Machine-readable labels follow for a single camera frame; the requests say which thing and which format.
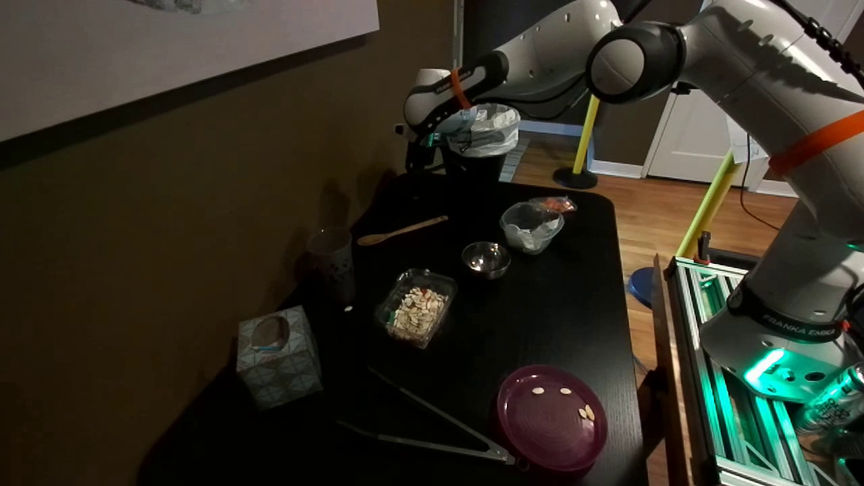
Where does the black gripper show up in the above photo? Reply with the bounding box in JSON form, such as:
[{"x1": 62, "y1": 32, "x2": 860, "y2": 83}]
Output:
[{"x1": 402, "y1": 113, "x2": 451, "y2": 177}]

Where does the wooden spoon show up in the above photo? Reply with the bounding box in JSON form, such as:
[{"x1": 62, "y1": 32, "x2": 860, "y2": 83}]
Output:
[{"x1": 354, "y1": 214, "x2": 451, "y2": 248}]

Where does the trash bin with white bag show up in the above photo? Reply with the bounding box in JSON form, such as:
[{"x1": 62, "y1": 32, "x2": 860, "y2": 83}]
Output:
[{"x1": 438, "y1": 100, "x2": 525, "y2": 187}]

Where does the small clear glass bowl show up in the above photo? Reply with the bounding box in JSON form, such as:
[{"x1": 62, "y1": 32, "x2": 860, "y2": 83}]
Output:
[{"x1": 458, "y1": 239, "x2": 512, "y2": 282}]

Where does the clear rectangular plastic container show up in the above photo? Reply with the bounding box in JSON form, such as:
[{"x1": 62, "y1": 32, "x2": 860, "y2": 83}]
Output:
[{"x1": 371, "y1": 266, "x2": 458, "y2": 352}]

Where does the clear bag of colourful candy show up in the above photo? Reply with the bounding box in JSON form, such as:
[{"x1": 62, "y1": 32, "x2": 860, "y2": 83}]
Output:
[{"x1": 525, "y1": 194, "x2": 581, "y2": 220}]

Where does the dark drinking glass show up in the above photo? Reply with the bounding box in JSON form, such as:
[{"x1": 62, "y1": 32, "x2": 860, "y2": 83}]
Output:
[{"x1": 305, "y1": 227, "x2": 358, "y2": 308}]

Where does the white bowl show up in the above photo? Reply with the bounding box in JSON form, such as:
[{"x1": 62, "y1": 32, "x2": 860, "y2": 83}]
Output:
[{"x1": 500, "y1": 198, "x2": 566, "y2": 256}]

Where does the yellow pole with black base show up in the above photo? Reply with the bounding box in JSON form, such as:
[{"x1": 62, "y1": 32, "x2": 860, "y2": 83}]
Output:
[{"x1": 551, "y1": 93, "x2": 604, "y2": 191}]

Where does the pile of pumpkin seeds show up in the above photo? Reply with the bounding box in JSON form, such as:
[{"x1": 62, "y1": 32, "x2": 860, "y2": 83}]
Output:
[{"x1": 386, "y1": 283, "x2": 451, "y2": 345}]

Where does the blue object on floor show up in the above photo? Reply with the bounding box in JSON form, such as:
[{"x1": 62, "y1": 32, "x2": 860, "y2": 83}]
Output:
[{"x1": 627, "y1": 266, "x2": 663, "y2": 308}]

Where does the patterned tissue box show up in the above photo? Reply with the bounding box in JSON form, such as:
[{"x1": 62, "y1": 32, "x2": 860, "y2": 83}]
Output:
[{"x1": 234, "y1": 306, "x2": 324, "y2": 414}]

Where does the white panel door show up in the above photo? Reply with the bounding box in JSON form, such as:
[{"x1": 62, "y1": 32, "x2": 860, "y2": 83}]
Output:
[{"x1": 644, "y1": 0, "x2": 864, "y2": 198}]

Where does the leaning yellow pole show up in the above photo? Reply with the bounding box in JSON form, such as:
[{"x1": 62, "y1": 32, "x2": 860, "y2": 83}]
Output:
[{"x1": 675, "y1": 151, "x2": 744, "y2": 259}]

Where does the purple plastic plate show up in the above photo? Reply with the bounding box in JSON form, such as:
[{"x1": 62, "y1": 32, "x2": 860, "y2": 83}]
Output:
[{"x1": 493, "y1": 362, "x2": 609, "y2": 479}]

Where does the brown wooden base board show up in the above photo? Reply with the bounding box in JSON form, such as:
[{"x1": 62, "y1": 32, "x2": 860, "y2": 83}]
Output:
[{"x1": 651, "y1": 255, "x2": 697, "y2": 486}]

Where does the white board on wall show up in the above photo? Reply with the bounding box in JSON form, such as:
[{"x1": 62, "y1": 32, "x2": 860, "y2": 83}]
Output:
[{"x1": 0, "y1": 0, "x2": 382, "y2": 147}]

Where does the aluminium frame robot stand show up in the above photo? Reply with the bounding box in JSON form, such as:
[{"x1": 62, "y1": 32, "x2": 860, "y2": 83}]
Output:
[{"x1": 670, "y1": 255, "x2": 864, "y2": 486}]

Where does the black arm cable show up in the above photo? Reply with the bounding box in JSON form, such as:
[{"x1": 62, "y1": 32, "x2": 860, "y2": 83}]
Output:
[{"x1": 780, "y1": 0, "x2": 864, "y2": 87}]

